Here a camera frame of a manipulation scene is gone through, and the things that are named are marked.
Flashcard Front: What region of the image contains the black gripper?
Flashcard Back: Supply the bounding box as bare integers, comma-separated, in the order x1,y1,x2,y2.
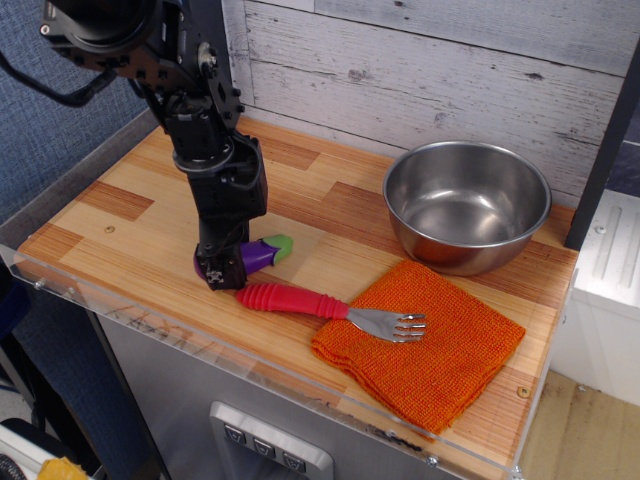
185,132,268,291

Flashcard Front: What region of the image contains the purple toy eggplant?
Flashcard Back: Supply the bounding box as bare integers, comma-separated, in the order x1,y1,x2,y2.
219,234,294,276

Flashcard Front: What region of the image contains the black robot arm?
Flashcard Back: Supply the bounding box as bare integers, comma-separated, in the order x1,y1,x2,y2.
1,1,268,290

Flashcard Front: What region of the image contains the silver control panel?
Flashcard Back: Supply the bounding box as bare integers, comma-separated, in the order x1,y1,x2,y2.
209,401,334,479

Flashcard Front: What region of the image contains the orange knitted cloth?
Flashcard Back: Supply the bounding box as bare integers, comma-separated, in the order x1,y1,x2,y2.
311,260,526,434

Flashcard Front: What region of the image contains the stainless steel bowl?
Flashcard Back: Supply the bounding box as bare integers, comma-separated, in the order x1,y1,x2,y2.
382,141,552,276

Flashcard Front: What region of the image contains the white side cabinet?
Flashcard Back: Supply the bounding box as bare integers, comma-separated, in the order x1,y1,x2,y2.
550,190,639,405

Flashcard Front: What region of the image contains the red handled metal fork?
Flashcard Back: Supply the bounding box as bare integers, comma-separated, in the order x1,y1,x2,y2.
236,283,427,343

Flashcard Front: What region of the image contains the dark right vertical post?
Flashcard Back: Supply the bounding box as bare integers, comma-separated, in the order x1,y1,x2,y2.
563,0,640,250

